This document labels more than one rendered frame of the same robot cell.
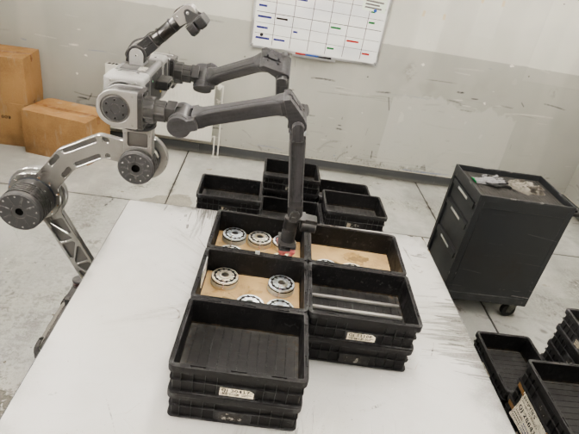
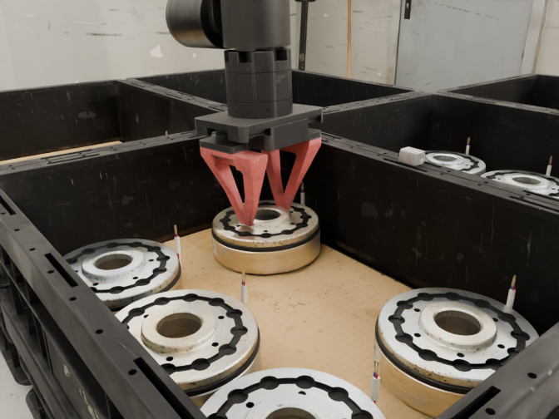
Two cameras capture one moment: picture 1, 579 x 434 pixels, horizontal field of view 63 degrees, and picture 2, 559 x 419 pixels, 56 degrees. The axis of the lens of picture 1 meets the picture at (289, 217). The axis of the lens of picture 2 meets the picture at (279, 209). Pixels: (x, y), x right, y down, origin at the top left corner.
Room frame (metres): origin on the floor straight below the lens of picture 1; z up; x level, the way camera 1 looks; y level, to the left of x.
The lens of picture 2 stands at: (1.86, 0.38, 1.06)
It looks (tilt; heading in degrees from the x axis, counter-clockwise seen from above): 23 degrees down; 235
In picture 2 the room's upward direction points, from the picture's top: straight up
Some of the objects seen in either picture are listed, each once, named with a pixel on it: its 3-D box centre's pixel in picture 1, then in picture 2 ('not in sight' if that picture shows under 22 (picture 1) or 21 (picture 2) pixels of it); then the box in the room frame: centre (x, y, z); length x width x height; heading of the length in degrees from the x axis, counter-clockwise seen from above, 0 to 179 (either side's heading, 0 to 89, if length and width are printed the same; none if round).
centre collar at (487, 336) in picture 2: not in sight; (457, 324); (1.60, 0.21, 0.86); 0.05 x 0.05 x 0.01
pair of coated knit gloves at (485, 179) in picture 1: (489, 179); not in sight; (2.88, -1.22, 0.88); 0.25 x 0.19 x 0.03; 96
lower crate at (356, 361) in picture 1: (351, 326); not in sight; (1.40, -0.31, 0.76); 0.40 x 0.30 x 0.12; 94
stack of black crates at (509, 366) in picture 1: (509, 377); not in sight; (1.80, -1.25, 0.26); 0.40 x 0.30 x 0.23; 6
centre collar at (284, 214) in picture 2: not in sight; (265, 216); (1.61, 0.00, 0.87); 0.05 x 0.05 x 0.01
